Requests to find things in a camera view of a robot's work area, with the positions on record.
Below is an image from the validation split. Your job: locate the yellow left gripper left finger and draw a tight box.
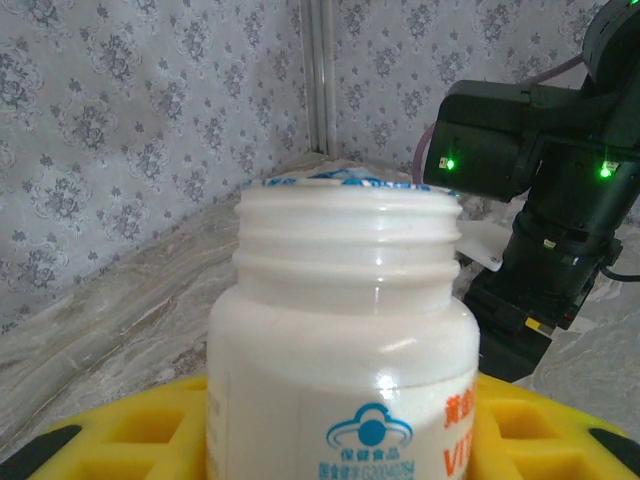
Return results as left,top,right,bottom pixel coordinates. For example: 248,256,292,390
0,374,212,480

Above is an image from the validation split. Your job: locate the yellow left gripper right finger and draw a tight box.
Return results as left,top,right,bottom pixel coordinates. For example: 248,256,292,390
474,372,640,480

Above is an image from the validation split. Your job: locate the white plastic pill bottle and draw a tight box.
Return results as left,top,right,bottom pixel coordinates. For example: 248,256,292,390
205,168,482,480

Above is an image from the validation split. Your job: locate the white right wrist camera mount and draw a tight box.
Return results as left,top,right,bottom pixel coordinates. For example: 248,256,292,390
452,219,504,274

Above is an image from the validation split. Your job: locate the thin black right gripper cable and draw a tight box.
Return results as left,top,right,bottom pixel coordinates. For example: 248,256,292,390
598,263,640,285

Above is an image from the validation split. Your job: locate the aluminium frame post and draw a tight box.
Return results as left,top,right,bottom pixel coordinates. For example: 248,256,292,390
298,0,342,157

